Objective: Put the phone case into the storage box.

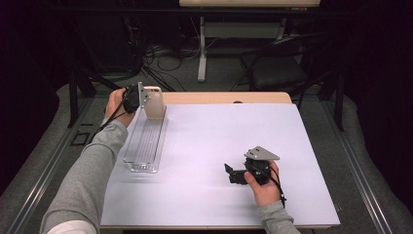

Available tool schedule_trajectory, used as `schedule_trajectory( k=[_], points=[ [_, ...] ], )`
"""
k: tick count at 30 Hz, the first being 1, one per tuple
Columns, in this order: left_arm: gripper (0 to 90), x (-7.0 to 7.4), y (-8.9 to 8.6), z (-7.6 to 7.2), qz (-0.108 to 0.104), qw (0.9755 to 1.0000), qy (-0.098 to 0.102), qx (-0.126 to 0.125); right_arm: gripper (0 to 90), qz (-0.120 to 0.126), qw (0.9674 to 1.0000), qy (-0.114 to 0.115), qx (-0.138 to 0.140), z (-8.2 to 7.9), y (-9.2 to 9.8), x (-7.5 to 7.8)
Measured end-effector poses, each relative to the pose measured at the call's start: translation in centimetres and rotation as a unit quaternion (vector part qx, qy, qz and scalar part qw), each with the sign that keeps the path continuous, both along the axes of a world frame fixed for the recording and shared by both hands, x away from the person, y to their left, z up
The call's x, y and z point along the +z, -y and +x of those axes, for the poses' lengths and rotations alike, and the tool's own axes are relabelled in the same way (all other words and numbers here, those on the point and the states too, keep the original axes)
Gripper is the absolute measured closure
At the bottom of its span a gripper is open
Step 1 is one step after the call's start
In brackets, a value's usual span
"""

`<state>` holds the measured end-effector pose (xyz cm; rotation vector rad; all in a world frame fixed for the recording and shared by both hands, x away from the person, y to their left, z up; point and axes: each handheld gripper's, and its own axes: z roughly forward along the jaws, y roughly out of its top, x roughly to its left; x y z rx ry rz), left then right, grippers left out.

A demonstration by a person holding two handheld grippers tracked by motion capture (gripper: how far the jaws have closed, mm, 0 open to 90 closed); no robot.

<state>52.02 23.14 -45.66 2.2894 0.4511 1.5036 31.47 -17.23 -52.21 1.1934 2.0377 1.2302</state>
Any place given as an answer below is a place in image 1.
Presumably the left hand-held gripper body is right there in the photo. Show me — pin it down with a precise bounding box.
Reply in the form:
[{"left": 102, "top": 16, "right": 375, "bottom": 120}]
[{"left": 121, "top": 81, "right": 151, "bottom": 115}]

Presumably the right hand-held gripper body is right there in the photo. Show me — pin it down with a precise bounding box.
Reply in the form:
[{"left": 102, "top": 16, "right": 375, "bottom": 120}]
[{"left": 228, "top": 145, "right": 282, "bottom": 187}]

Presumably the peach phone case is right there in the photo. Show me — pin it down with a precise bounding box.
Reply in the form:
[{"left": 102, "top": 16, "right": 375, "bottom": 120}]
[{"left": 142, "top": 85, "right": 167, "bottom": 121}]

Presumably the clear plastic rack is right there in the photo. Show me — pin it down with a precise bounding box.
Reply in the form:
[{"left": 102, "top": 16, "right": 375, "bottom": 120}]
[{"left": 122, "top": 103, "right": 169, "bottom": 175}]

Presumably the person's left hand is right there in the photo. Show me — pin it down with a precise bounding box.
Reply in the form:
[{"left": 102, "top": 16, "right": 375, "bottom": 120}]
[{"left": 103, "top": 88, "right": 136, "bottom": 128}]

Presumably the person's right hand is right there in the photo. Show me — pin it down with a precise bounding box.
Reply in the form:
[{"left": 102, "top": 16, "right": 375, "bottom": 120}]
[{"left": 244, "top": 160, "right": 283, "bottom": 209}]

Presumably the white table board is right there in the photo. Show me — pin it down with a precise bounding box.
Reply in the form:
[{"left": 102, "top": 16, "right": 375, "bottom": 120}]
[{"left": 99, "top": 102, "right": 341, "bottom": 227}]

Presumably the black metal stand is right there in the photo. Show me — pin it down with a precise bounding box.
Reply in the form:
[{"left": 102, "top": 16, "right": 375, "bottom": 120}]
[
  {"left": 319, "top": 68, "right": 346, "bottom": 133},
  {"left": 65, "top": 62, "right": 129, "bottom": 129}
]

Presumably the wooden table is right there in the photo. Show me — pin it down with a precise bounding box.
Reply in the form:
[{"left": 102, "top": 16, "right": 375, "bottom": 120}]
[{"left": 99, "top": 91, "right": 333, "bottom": 231}]

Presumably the white-legged desk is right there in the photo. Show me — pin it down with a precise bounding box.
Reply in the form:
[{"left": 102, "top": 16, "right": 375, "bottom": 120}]
[{"left": 178, "top": 0, "right": 321, "bottom": 83}]

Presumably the black chair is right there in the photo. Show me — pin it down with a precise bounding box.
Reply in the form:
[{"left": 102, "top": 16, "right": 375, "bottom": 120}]
[{"left": 239, "top": 31, "right": 329, "bottom": 99}]

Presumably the right hand-held gripper cable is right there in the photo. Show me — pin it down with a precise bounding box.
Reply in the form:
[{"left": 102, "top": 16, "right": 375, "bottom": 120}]
[{"left": 265, "top": 165, "right": 287, "bottom": 210}]

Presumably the hand-held gripper cable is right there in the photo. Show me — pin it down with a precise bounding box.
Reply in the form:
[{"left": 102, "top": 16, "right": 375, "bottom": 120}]
[
  {"left": 265, "top": 165, "right": 287, "bottom": 210},
  {"left": 89, "top": 99, "right": 131, "bottom": 144}
]

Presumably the left hand-held gripper cable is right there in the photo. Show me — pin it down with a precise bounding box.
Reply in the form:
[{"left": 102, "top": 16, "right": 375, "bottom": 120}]
[{"left": 89, "top": 99, "right": 131, "bottom": 144}]

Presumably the bundle of floor cables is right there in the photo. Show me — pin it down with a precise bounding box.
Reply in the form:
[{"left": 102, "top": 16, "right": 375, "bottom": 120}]
[{"left": 128, "top": 16, "right": 219, "bottom": 93}]

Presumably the metal floor rail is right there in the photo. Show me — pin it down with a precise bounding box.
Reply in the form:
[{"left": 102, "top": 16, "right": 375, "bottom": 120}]
[
  {"left": 319, "top": 99, "right": 394, "bottom": 234},
  {"left": 6, "top": 97, "right": 95, "bottom": 234}
]

